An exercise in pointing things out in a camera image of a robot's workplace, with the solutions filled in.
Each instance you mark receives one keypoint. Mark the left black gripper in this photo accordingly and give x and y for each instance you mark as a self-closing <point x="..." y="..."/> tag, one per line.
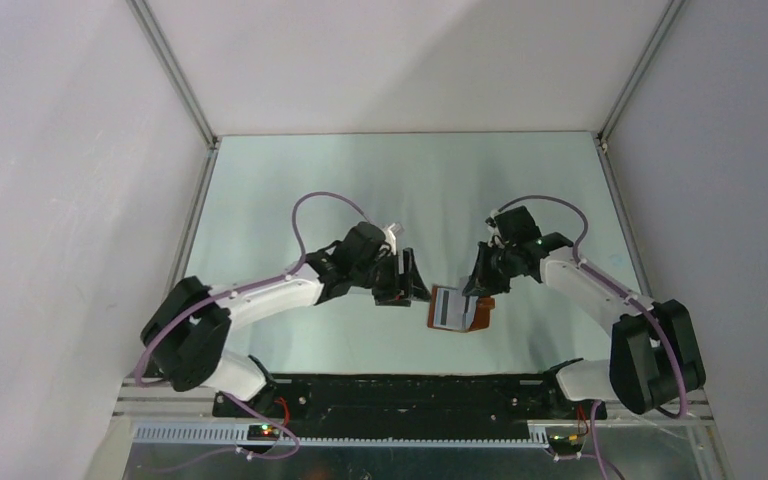
<point x="394" y="293"/>

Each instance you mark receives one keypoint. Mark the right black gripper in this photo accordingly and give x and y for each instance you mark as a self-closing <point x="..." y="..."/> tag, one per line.
<point x="482" y="283"/>

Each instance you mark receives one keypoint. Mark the brown leather card holder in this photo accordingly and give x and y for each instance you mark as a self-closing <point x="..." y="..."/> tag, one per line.
<point x="485" y="306"/>

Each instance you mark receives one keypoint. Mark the card with black stripe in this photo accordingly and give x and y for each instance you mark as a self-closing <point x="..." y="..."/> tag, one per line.
<point x="453" y="311"/>

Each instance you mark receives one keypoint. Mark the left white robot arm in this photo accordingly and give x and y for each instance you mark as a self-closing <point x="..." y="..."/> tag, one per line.
<point x="186" y="338"/>

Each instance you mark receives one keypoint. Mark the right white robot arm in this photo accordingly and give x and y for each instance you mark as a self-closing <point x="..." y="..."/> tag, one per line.
<point x="654" y="360"/>

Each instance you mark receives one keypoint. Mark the right circuit board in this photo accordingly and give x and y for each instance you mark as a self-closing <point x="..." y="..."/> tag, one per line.
<point x="575" y="439"/>

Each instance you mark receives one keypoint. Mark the circuit board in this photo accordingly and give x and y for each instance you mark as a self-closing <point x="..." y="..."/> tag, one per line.
<point x="575" y="439"/>
<point x="263" y="432"/>

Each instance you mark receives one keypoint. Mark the left circuit board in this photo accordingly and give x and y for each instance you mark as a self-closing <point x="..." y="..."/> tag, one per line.
<point x="263" y="432"/>

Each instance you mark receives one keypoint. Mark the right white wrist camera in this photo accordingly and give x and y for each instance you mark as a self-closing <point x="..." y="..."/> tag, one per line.
<point x="495" y="236"/>

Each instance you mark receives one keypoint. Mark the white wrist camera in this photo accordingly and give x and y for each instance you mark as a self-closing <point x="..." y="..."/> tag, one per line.
<point x="495" y="236"/>
<point x="392" y="232"/>

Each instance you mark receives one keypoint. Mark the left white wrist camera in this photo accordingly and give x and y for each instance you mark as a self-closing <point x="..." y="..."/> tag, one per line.
<point x="392" y="232"/>

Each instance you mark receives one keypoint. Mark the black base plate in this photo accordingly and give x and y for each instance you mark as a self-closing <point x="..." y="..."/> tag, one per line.
<point x="416" y="407"/>

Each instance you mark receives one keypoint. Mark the aluminium frame rail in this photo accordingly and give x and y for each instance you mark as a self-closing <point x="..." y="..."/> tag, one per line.
<point x="205" y="417"/>

